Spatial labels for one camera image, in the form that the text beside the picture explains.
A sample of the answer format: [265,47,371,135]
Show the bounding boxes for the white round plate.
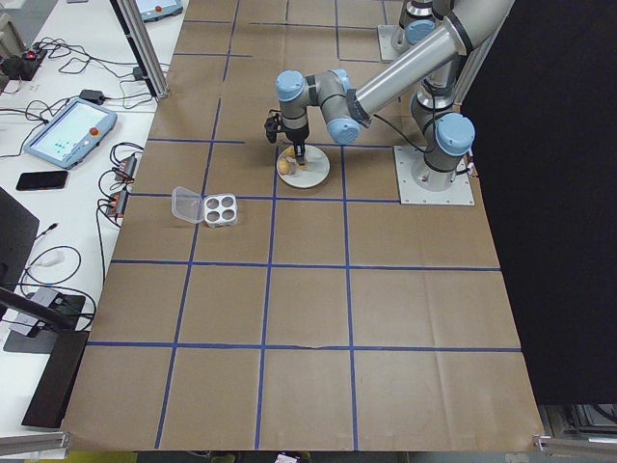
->
[276,143,332,190]

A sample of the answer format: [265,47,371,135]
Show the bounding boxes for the aluminium extrusion bar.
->
[0,429,73,453]
[531,432,617,455]

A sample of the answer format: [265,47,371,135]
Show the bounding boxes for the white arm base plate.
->
[393,144,476,207]
[376,24,411,63]

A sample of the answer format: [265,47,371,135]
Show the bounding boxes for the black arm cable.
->
[370,81,476,175]

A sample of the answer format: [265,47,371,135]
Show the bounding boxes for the clear plastic egg carton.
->
[171,185,240,229]

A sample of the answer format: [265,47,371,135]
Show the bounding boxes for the small grey adapter box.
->
[106,189,132,222]
[114,152,141,183]

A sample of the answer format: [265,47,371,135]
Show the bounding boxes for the black monitor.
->
[0,186,41,293]

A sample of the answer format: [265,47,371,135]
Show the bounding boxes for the black frame cover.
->
[455,0,617,407]

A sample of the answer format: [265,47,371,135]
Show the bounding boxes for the black smartphone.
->
[14,170,70,193]

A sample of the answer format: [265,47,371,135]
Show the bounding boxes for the dark flat panel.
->
[20,329,92,430]

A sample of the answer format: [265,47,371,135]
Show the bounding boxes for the grey teach pendant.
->
[135,0,187,24]
[22,95,119,171]

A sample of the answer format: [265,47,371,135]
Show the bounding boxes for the black power strip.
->
[0,46,48,82]

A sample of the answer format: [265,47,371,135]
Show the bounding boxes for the aluminium camera post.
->
[109,0,171,101]

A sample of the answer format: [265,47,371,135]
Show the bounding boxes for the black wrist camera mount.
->
[263,110,283,145]

